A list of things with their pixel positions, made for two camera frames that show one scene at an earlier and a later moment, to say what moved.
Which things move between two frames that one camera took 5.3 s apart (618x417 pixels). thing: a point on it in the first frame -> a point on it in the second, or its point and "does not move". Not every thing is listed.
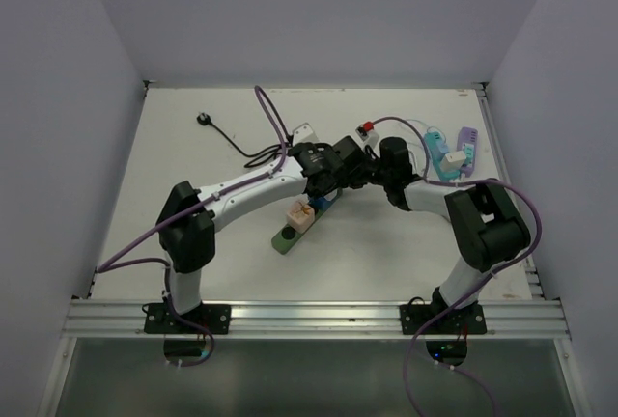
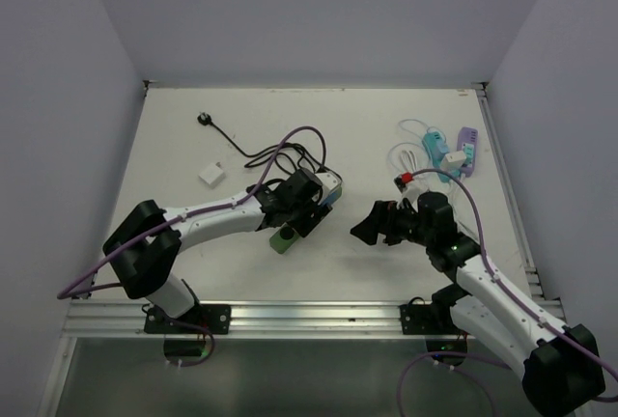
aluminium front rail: (120, 318) does not move
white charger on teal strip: (452, 162) does not move
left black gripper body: (332, 187) -> (300, 208)
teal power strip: (437, 148) does not move
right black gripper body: (375, 174) -> (402, 219)
